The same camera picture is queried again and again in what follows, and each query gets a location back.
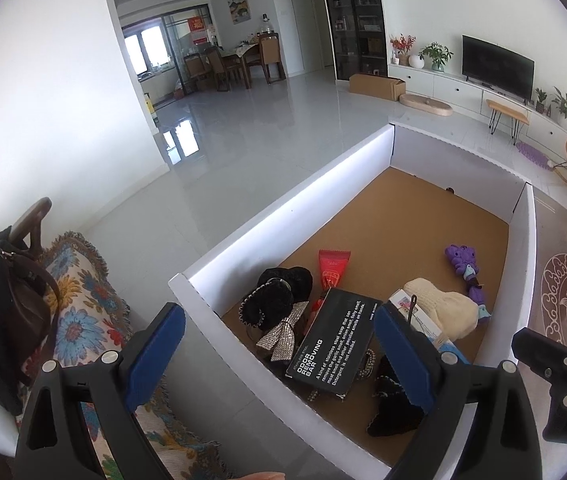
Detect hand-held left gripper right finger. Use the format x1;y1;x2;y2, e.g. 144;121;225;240
373;302;547;480

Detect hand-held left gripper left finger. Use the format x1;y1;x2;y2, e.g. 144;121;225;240
14;301;187;480

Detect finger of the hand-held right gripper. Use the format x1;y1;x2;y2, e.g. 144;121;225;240
511;329;567;386

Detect blue white medicine box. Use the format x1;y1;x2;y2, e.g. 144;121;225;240
387;289;470;365

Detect white cardboard box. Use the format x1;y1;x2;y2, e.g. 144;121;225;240
168;122;538;480

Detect black velvet pouch white trim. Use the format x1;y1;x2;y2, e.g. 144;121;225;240
366;355;425;437
238;266;314;331

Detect black printed box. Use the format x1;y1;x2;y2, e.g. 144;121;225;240
285;287;381;395

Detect purple toy wand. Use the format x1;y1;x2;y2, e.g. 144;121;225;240
445;244;491;323

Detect red tube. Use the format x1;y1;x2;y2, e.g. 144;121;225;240
308;250;347;311

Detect rhinestone hair claw clip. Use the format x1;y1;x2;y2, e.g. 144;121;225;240
256;301;310;362

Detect floral fringed blanket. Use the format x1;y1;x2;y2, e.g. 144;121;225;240
18;231;229;480

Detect brown leather handbag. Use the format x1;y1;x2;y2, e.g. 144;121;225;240
1;250;59;376

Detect purple floor mat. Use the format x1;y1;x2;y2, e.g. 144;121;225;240
516;141;554;171

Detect dark wooden chair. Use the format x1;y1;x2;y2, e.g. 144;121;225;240
8;197;53;261

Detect large leafy potted plant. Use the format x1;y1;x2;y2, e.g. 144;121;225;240
551;86;567;126

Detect wooden bench hairpin legs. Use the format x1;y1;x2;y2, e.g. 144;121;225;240
486;99;530;140

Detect flat screen television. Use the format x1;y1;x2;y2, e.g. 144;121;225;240
462;35;535;102

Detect beige cat scratcher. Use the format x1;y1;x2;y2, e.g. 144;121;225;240
400;92;454;118

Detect white television cabinet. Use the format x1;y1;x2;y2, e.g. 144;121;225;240
387;62;567;146

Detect brown cardboard box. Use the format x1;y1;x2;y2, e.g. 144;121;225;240
348;73;407;102

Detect bushy green potted plant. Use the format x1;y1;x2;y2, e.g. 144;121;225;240
418;41;453;73

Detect red flower vase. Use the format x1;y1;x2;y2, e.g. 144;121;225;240
390;34;417;66

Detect dining table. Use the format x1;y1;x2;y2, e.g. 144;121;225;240
224;42;264;88

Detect wooden dining chair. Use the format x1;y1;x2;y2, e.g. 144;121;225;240
258;32;287;86

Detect black glass display cabinet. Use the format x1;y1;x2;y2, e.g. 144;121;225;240
317;0;389;81

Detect framed wall painting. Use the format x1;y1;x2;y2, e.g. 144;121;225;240
227;0;250;25

